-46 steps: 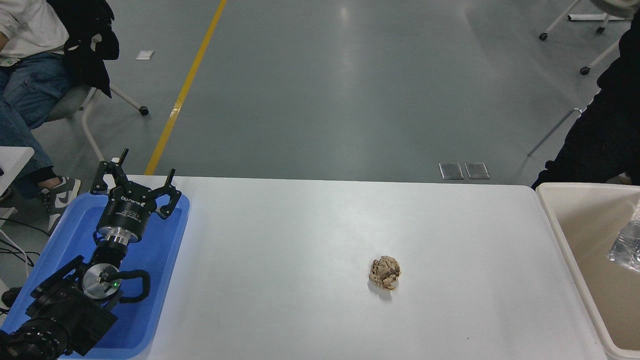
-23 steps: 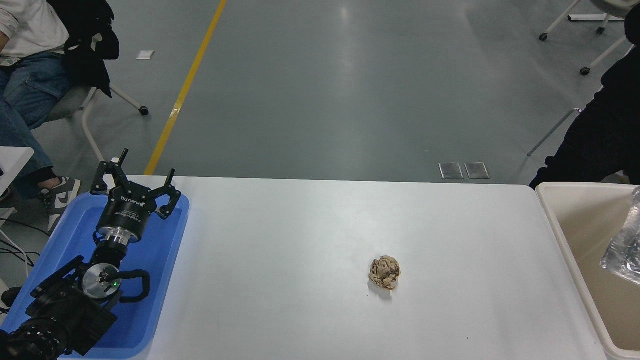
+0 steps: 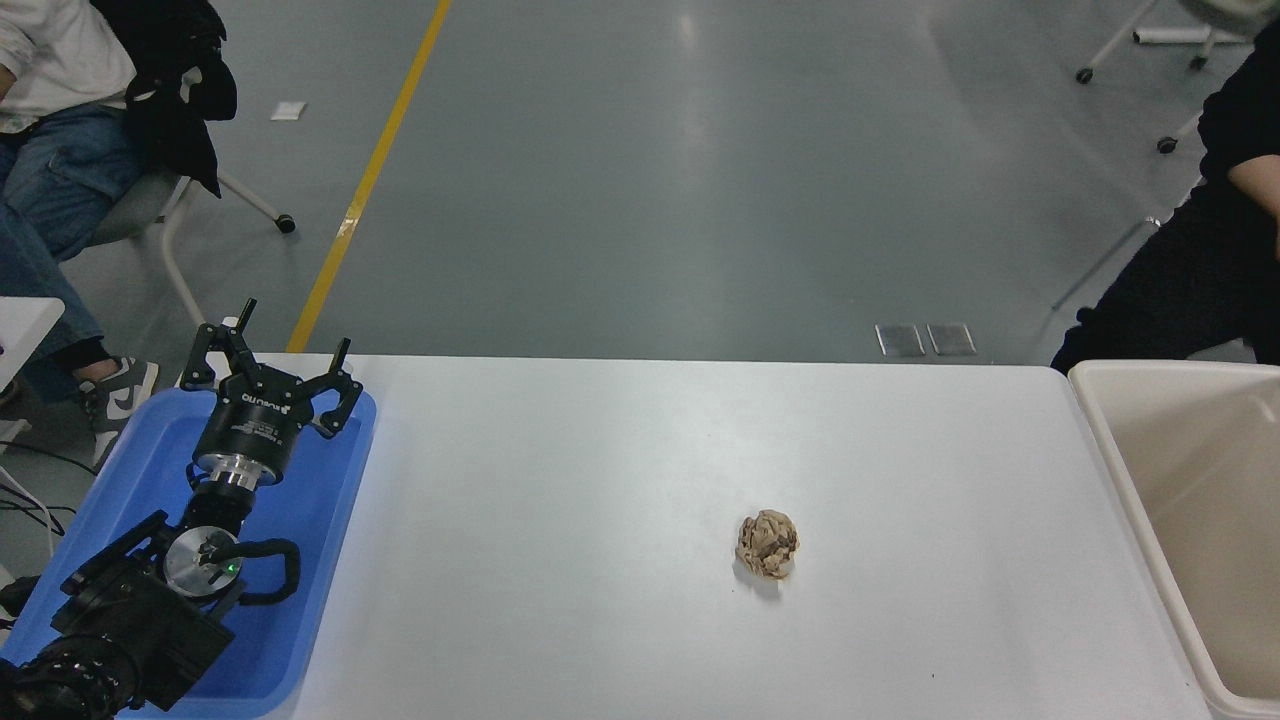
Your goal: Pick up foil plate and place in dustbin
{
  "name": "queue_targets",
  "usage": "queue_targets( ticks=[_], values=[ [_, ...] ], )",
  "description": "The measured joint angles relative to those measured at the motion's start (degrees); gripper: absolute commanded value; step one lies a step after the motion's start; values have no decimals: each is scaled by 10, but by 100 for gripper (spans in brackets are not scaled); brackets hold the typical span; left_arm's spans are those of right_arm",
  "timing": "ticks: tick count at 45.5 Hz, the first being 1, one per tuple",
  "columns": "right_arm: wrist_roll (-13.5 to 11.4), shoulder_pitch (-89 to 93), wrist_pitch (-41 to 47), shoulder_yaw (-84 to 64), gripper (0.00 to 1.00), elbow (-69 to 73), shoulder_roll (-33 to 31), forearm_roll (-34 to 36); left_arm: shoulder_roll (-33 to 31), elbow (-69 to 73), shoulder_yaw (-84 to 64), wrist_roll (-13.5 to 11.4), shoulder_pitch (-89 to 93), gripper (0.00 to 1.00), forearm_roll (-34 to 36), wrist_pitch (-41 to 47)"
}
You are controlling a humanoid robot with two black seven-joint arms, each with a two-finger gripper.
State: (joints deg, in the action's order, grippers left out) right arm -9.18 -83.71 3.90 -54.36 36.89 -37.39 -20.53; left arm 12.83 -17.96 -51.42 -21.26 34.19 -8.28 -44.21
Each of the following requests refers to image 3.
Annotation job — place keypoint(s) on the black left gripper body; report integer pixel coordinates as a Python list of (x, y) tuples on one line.
[(249, 426)]

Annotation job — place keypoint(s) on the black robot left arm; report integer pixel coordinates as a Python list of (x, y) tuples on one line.
[(120, 620)]

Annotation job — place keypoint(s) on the person's forearm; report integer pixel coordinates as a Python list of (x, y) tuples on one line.
[(1260, 185)]

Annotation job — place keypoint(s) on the metal floor plate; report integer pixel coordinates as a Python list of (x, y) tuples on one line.
[(951, 339), (900, 340)]

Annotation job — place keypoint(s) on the blue plastic tray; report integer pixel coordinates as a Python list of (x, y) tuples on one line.
[(308, 520)]

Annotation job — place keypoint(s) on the grey chair with white legs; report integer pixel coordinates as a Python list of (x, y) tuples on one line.
[(130, 205)]

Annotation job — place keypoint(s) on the small white table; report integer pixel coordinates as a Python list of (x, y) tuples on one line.
[(25, 322)]

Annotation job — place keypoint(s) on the white paper scrap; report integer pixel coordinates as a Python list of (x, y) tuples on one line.
[(288, 111)]

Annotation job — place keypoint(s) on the seated person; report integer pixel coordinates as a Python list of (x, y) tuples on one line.
[(60, 180)]

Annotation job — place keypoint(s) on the black jacket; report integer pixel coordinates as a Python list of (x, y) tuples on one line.
[(170, 110)]

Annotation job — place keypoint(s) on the small black object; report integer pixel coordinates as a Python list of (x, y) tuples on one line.
[(20, 594)]

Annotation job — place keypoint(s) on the crumpled tan paper ball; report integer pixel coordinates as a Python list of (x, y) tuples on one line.
[(767, 544)]

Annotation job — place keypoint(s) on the grey metal chair leg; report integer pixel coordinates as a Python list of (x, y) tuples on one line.
[(1105, 265)]

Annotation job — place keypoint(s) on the standing person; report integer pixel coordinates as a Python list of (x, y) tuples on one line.
[(1180, 290)]

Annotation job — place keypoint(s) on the white wheeled chair base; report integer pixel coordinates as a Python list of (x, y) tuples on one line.
[(1120, 40)]

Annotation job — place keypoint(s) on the large pale plastic bin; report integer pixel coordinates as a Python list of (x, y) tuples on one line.
[(1210, 520)]

